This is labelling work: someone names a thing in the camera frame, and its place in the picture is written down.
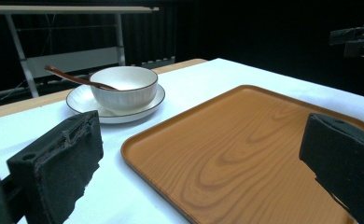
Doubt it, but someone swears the white metal frame table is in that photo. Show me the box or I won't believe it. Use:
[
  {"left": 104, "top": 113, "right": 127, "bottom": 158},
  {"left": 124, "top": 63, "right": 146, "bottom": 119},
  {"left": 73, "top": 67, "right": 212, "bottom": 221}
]
[{"left": 0, "top": 4, "right": 161, "bottom": 98}]

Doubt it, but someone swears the brown wooden tray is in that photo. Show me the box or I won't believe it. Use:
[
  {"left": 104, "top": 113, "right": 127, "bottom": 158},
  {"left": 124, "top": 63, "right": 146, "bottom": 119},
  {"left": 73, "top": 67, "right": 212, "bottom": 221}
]
[{"left": 119, "top": 84, "right": 364, "bottom": 224}]

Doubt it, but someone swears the black curtain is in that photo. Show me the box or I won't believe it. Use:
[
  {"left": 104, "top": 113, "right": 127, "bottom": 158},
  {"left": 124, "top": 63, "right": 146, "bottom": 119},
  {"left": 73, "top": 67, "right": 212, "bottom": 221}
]
[{"left": 120, "top": 0, "right": 364, "bottom": 101}]

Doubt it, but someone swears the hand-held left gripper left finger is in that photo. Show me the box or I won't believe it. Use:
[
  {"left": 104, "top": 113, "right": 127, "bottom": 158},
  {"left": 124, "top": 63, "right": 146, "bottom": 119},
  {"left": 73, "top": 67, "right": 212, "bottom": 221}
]
[{"left": 6, "top": 109, "right": 105, "bottom": 224}]

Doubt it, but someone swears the brown wooden spoon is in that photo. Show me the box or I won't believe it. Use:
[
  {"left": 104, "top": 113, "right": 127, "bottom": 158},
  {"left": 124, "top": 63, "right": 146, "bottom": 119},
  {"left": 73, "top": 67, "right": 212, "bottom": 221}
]
[{"left": 44, "top": 64, "right": 119, "bottom": 91}]

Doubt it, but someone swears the white tablecloth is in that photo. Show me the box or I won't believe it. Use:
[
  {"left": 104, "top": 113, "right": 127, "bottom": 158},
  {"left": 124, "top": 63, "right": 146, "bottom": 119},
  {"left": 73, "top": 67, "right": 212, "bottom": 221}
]
[{"left": 0, "top": 57, "right": 364, "bottom": 224}]

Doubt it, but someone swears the grey power strip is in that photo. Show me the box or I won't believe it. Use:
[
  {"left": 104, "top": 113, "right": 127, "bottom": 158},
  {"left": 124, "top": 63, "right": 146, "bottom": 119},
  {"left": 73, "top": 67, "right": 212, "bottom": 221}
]
[{"left": 140, "top": 56, "right": 176, "bottom": 70}]

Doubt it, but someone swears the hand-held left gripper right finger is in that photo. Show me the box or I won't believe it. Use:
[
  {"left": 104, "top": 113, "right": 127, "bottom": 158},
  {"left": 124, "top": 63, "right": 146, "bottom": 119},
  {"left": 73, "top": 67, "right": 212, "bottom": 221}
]
[{"left": 299, "top": 112, "right": 364, "bottom": 224}]

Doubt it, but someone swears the white ribbed ceramic bowl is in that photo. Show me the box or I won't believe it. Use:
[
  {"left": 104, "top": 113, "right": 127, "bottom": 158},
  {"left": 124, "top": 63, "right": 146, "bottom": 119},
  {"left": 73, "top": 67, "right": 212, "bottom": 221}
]
[{"left": 89, "top": 65, "right": 160, "bottom": 113}]

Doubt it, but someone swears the white ceramic plate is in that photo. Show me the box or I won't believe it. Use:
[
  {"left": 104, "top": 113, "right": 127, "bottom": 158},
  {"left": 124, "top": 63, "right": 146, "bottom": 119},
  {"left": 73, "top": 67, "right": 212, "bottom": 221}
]
[{"left": 65, "top": 83, "right": 166, "bottom": 125}]

